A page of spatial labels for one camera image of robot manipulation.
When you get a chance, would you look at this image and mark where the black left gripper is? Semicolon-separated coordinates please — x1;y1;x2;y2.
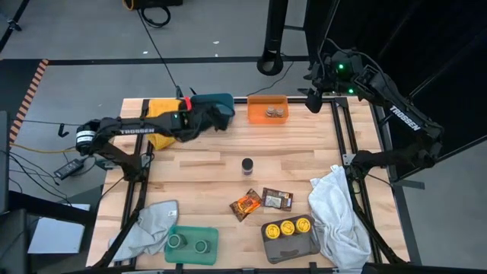
181;99;230;142

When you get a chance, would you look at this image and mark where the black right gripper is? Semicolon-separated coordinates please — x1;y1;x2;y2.
303;56;339;115

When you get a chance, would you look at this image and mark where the black-lid purple-label spice jar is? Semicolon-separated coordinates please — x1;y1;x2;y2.
240;158;255;177

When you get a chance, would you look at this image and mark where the blue plastic bin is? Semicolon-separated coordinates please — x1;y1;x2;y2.
189;93;236;129

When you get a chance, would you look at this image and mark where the yellow cloth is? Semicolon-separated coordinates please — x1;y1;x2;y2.
145;98;191;151

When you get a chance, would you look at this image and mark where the orange plastic bin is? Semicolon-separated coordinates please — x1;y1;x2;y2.
247;94;289;125

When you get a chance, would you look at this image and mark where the orange foil spice packet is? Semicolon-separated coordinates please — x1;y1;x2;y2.
229;188;263;223

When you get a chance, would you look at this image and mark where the brown spice packet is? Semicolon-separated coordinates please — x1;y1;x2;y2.
261;186;294;212

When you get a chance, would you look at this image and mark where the grey cloth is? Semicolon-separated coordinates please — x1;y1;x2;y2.
108;199;180;262

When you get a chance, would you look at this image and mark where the black equipment box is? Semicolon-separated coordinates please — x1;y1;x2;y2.
122;0;183;11

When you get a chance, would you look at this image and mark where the white towel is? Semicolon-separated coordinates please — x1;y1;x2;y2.
307;164;372;269

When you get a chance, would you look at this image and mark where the black partition panel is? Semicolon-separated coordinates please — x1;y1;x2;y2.
304;0;487;180

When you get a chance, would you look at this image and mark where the teal plastic bin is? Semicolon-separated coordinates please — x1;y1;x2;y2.
164;225;220;266

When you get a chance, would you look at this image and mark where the black power adapter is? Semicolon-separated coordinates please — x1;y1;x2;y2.
53;158;85;181

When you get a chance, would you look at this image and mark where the grey translucent plastic bin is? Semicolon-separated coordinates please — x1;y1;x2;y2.
260;214;322;266

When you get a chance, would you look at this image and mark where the black hazard-striped floor ramp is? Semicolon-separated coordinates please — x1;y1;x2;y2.
0;59;49;148

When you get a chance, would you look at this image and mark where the white sheet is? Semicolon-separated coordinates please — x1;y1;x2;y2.
27;203;91;255

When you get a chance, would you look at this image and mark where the black side furniture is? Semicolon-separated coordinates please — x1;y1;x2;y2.
0;110;96;274

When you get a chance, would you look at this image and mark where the thin black cable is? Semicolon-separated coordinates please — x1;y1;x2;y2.
135;7;183;98

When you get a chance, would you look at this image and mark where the coiled black cable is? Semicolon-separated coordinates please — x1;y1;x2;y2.
140;5;173;29

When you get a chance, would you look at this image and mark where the yellow floor cable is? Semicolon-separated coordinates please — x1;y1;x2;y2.
9;142;77;155

